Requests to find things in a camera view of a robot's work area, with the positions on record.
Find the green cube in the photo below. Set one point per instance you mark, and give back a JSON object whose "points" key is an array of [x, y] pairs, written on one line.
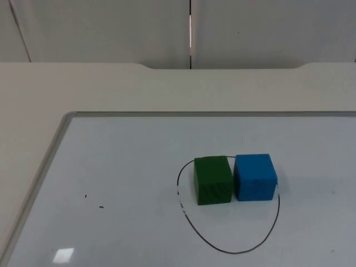
{"points": [[212, 180]]}

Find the blue cube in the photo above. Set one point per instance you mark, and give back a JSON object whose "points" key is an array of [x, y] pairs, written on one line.
{"points": [[254, 176]]}

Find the grey-framed whiteboard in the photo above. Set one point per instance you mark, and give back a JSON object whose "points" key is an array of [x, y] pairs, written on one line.
{"points": [[139, 180]]}

